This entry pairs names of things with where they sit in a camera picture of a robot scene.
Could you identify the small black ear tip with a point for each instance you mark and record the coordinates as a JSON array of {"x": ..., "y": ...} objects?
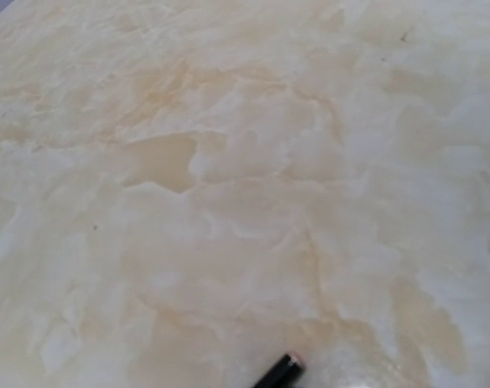
[{"x": 284, "y": 373}]

